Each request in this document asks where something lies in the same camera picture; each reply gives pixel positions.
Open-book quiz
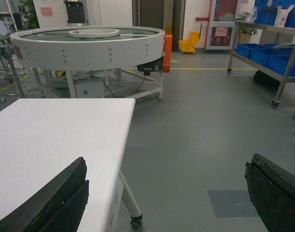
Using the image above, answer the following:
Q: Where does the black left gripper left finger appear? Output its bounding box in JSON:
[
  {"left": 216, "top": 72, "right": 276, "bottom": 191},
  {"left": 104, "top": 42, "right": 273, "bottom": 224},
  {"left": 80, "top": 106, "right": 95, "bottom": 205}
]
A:
[{"left": 0, "top": 157, "right": 89, "bottom": 232}]

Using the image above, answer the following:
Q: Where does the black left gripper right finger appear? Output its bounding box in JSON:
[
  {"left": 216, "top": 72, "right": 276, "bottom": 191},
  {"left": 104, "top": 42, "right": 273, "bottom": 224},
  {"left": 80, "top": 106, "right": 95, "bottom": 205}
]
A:
[{"left": 245, "top": 154, "right": 295, "bottom": 232}]

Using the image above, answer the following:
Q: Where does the steel shelf cart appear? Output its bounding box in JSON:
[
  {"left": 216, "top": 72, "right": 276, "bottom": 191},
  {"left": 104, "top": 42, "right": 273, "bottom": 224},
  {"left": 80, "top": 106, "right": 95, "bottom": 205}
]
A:
[{"left": 227, "top": 20, "right": 295, "bottom": 109}]

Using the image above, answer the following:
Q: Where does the white table leg with caster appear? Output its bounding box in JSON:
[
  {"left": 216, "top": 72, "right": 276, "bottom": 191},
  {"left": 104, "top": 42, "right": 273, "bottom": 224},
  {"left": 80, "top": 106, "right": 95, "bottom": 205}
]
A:
[{"left": 119, "top": 171, "right": 143, "bottom": 229}]

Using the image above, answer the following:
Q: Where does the white control box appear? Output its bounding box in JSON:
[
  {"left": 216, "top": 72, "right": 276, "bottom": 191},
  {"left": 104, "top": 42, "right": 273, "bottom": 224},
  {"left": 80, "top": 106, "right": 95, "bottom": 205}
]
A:
[{"left": 74, "top": 78, "right": 105, "bottom": 98}]

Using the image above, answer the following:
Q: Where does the blue bin on cart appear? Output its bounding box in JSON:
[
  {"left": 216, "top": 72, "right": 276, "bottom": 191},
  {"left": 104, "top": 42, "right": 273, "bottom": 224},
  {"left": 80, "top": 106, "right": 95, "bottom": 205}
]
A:
[{"left": 236, "top": 43, "right": 294, "bottom": 75}]

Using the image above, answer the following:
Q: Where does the white round conveyor table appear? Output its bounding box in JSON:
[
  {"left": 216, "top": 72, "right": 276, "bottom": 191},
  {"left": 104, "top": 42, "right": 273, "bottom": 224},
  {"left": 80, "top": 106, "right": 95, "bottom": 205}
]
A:
[{"left": 10, "top": 26, "right": 165, "bottom": 98}]

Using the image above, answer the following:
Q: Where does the potted green plant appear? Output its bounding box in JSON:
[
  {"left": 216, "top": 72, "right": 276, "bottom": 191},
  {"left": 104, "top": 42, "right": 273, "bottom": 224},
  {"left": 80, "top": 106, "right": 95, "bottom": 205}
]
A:
[{"left": 238, "top": 12, "right": 257, "bottom": 44}]

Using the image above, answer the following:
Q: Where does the red fire cabinet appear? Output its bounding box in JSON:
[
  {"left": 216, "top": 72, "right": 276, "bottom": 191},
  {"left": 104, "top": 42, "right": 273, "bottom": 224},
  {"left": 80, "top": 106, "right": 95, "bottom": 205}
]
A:
[{"left": 205, "top": 0, "right": 240, "bottom": 50}]

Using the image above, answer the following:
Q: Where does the yellow mop bucket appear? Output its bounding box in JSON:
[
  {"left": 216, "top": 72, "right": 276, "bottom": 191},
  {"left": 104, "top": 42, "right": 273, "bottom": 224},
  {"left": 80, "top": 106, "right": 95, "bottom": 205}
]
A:
[{"left": 179, "top": 31, "right": 201, "bottom": 53}]

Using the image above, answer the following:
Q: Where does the orange conveyor panel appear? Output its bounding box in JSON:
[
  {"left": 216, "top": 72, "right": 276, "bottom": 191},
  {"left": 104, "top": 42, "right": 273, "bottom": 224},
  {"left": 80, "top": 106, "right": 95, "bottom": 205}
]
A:
[{"left": 163, "top": 34, "right": 173, "bottom": 73}]

